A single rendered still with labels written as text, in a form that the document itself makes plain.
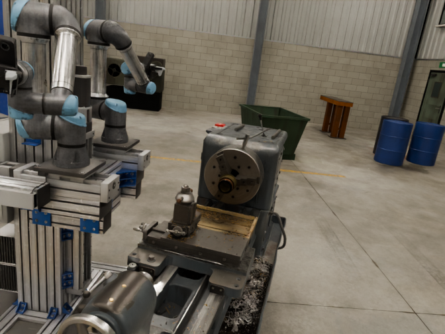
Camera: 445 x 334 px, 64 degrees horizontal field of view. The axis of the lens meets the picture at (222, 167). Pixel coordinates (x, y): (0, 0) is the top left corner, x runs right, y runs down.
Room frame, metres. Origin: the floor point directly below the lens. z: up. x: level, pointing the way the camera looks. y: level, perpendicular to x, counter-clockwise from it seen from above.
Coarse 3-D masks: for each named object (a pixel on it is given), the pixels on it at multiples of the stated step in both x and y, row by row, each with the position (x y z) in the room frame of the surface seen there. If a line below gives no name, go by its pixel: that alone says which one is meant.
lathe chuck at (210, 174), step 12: (216, 156) 1.87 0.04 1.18; (228, 156) 1.85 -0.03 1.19; (240, 156) 1.84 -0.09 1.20; (252, 156) 1.85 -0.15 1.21; (216, 168) 1.87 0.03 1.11; (240, 168) 1.83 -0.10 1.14; (252, 168) 1.82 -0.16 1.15; (216, 180) 1.86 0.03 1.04; (216, 192) 1.86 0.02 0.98; (240, 192) 1.83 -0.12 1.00; (252, 192) 1.82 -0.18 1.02
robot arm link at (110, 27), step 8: (104, 24) 1.98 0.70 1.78; (112, 24) 1.98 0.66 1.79; (104, 32) 1.97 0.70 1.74; (112, 32) 1.97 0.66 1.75; (120, 32) 1.99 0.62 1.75; (112, 40) 1.98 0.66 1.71; (120, 40) 1.99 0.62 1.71; (128, 40) 2.02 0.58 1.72; (120, 48) 2.01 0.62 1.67; (128, 48) 2.04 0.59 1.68; (128, 56) 2.06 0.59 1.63; (136, 56) 2.10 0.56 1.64; (128, 64) 2.09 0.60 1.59; (136, 64) 2.10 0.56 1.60; (136, 72) 2.13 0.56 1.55; (144, 72) 2.17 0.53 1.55; (136, 80) 2.17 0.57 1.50; (144, 80) 2.18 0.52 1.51; (136, 88) 2.23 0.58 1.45; (144, 88) 2.20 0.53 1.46; (152, 88) 2.22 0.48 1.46
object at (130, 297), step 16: (128, 272) 0.78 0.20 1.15; (144, 272) 0.84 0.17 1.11; (112, 288) 0.71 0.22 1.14; (128, 288) 0.72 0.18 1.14; (144, 288) 0.74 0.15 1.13; (96, 304) 0.66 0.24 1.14; (112, 304) 0.66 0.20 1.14; (128, 304) 0.68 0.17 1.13; (144, 304) 0.71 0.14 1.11; (80, 320) 0.60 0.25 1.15; (96, 320) 0.59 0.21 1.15; (112, 320) 0.64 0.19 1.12; (128, 320) 0.65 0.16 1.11; (144, 320) 0.71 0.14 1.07
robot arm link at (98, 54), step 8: (88, 24) 2.02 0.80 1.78; (96, 24) 2.00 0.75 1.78; (88, 32) 2.02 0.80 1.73; (96, 32) 1.99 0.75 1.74; (88, 40) 2.02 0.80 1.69; (96, 40) 2.00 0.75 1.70; (104, 40) 2.00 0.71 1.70; (96, 48) 2.02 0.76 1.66; (104, 48) 2.04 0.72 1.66; (96, 56) 2.02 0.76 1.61; (104, 56) 2.04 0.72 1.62; (96, 64) 2.02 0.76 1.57; (104, 64) 2.04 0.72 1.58; (96, 72) 2.02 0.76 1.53; (104, 72) 2.05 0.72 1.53; (96, 80) 2.02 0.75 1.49; (104, 80) 2.05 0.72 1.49; (96, 88) 2.02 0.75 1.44; (104, 88) 2.05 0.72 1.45; (96, 96) 2.01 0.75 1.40; (104, 96) 2.03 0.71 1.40; (96, 104) 2.00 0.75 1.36; (96, 112) 1.99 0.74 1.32
